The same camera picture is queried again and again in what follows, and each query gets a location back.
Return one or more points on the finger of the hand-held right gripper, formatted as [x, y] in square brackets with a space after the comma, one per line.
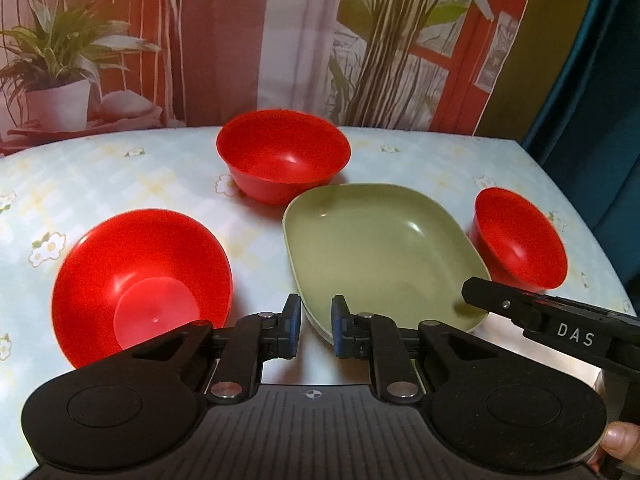
[492, 300]

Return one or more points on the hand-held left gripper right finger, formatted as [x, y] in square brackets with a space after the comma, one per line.
[338, 330]

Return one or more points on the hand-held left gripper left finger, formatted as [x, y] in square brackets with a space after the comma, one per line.
[295, 330]

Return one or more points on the small red plastic bowl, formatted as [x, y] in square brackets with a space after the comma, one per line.
[520, 240]

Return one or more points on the green oval plate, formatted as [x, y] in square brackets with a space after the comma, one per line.
[380, 245]

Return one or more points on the large red plastic bowl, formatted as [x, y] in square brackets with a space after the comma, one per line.
[142, 285]
[282, 155]

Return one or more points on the person's right hand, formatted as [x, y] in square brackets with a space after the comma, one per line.
[622, 440]

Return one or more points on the floral checked tablecloth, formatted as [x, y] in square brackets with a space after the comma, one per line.
[150, 170]

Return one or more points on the teal curtain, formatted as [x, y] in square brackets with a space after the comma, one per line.
[600, 110]

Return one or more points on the olive yellow curtain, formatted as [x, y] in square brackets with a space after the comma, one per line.
[550, 60]

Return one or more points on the printed room backdrop cloth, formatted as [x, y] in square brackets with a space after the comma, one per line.
[225, 35]

